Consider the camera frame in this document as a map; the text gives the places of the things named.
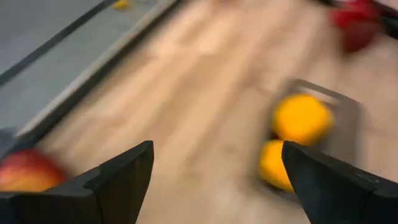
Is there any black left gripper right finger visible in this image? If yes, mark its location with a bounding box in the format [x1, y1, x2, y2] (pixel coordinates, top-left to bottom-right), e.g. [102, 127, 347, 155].
[281, 140, 398, 224]

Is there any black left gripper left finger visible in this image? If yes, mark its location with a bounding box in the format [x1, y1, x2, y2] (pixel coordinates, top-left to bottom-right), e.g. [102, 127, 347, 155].
[0, 140, 155, 224]

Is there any red apple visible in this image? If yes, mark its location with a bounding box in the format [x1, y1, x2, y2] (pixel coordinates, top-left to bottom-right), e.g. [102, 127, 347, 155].
[0, 148, 68, 192]

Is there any yellow bell pepper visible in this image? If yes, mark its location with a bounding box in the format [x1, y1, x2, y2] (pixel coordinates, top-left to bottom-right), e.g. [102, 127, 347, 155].
[259, 139, 295, 191]
[272, 93, 335, 146]

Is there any red bell pepper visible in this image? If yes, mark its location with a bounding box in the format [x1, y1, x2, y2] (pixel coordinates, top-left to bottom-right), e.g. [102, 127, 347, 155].
[330, 0, 382, 54]

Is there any clear plastic bin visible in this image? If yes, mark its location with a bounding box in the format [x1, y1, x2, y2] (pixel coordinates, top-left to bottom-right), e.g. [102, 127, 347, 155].
[261, 78, 369, 203]

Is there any small yellow object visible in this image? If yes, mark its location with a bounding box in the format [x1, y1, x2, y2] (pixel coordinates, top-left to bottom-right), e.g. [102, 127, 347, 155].
[111, 0, 131, 11]

